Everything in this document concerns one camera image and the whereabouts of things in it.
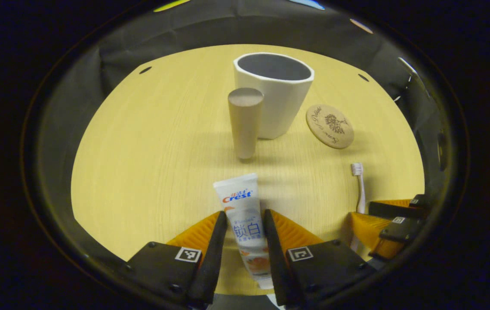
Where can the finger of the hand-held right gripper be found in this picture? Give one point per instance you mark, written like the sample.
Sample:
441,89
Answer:
399,230
395,209

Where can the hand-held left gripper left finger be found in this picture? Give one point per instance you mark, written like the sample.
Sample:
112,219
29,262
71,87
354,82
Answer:
212,258

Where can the pale pink toothbrush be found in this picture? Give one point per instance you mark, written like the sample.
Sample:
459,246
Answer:
361,189

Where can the white toothpaste tube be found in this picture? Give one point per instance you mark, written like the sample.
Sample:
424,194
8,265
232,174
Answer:
242,215

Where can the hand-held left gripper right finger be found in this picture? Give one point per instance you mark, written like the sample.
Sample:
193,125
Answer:
275,258

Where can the light wooden desktop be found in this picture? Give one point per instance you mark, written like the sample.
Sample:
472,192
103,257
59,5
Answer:
150,163

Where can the round wooden coaster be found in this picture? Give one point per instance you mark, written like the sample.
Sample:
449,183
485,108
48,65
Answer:
330,127

